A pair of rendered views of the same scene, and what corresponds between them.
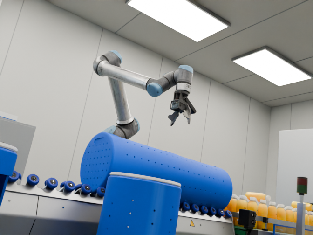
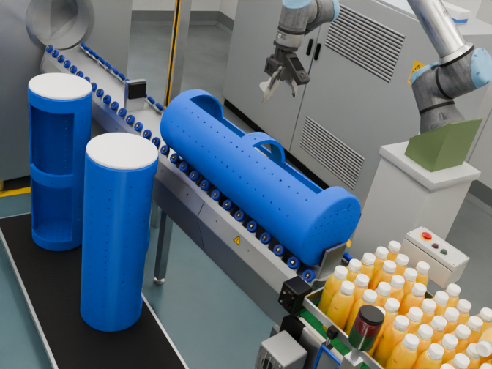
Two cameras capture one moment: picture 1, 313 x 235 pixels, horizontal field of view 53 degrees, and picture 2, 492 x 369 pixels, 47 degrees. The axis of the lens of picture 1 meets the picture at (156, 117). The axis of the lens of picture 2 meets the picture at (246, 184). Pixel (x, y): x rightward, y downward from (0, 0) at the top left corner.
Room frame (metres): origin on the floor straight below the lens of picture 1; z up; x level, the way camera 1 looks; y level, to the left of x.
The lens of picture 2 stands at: (1.50, -1.96, 2.17)
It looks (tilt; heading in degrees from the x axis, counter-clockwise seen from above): 32 degrees down; 83
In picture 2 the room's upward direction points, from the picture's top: 12 degrees clockwise
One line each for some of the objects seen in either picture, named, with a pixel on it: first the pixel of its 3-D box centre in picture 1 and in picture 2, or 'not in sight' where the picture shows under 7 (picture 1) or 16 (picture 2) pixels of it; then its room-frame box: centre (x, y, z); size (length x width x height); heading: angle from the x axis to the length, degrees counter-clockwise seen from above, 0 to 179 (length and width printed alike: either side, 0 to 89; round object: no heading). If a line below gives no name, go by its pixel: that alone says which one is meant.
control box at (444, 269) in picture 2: not in sight; (433, 255); (2.38, -0.44, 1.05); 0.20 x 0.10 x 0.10; 129
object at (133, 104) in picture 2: not in sight; (135, 96); (1.19, 0.58, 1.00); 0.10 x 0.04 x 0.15; 39
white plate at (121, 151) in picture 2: (145, 180); (122, 150); (1.22, 0.00, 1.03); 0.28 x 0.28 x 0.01
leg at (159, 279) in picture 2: not in sight; (164, 236); (1.42, 0.40, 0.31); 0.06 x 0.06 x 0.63; 39
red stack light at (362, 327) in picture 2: (302, 182); (368, 321); (1.98, -0.98, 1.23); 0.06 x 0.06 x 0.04
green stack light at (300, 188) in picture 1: (302, 189); (363, 334); (1.98, -0.98, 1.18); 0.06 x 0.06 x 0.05
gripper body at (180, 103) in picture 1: (180, 101); (282, 60); (1.75, -0.12, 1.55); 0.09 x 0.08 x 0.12; 129
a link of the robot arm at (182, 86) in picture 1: (183, 89); (288, 37); (1.76, -0.13, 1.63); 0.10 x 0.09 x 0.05; 39
